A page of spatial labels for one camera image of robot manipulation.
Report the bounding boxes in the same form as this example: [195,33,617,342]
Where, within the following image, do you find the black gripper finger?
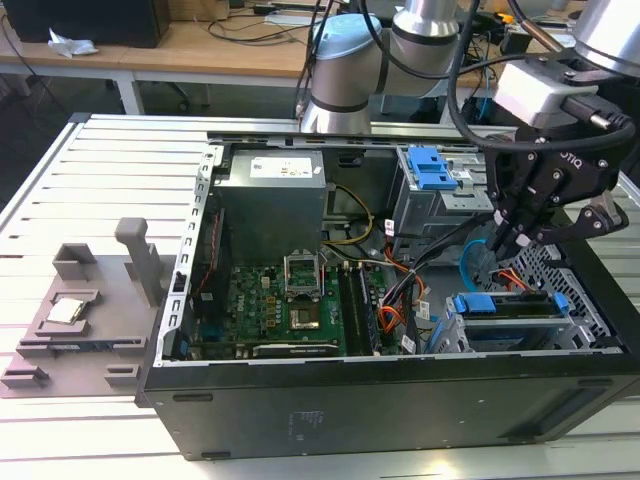
[532,192,630,246]
[489,192,551,259]

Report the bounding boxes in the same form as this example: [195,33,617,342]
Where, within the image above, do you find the blue disk wire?
[462,237,501,296]

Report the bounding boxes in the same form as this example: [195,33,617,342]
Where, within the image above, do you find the hard disk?
[444,292,571,321]

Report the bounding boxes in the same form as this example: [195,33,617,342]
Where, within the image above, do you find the metal disk bay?
[439,244,624,354]

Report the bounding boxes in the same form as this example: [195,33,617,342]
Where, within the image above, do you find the black RAM slot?
[338,264,362,355]

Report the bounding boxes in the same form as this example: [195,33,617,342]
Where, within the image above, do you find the grey metal drive cage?
[389,144,501,261]

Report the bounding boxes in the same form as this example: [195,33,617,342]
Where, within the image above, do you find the blue plastic drive carrier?
[407,144,459,191]

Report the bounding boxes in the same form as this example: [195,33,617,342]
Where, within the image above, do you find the small black device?
[499,27,532,57]

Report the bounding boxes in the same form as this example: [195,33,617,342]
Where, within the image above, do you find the RAM stick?
[357,264,384,354]

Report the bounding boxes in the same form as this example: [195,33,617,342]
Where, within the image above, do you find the metal socket cover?
[282,247,324,301]

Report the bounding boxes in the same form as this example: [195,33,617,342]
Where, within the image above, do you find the CPU socket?
[287,304,324,334]

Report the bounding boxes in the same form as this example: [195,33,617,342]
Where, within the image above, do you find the grey power supply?
[212,148,331,266]

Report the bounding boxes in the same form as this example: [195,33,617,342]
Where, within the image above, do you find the black PC case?
[134,128,640,462]

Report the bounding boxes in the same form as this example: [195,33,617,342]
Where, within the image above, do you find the black graphics card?
[252,341,339,359]

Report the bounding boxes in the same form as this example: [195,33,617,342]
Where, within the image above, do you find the green motherboard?
[192,259,396,359]

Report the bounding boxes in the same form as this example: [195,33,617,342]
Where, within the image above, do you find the long wooden desk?
[0,19,321,116]

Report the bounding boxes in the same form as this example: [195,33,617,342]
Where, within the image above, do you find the grey parts rack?
[0,217,179,399]

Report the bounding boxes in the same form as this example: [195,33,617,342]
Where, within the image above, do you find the silver CPU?
[47,297,86,324]

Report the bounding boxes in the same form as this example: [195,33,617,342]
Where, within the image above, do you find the large black box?
[2,0,171,49]

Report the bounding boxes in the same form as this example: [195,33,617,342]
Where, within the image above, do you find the white crumpled paper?
[47,27,99,57]

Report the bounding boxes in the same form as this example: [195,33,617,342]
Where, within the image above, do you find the red disk wire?
[492,268,532,292]

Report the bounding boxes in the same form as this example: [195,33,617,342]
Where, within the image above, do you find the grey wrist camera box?
[494,62,599,129]

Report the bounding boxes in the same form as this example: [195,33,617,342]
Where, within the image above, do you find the hanging blue cable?
[477,64,497,121]

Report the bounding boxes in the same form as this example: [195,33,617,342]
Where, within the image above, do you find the black wire bundle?
[379,207,496,321]

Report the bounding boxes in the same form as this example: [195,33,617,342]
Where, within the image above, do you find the thick black camera cable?
[447,0,634,154]

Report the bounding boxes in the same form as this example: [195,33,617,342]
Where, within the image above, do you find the yellow and black wires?
[319,183,376,247]

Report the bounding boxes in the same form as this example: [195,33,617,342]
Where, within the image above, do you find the orange wires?
[377,304,401,334]

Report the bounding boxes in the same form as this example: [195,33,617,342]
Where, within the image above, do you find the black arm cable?
[294,0,386,117]

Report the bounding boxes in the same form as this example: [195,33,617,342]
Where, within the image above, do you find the thin black desk cables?
[207,9,321,47]

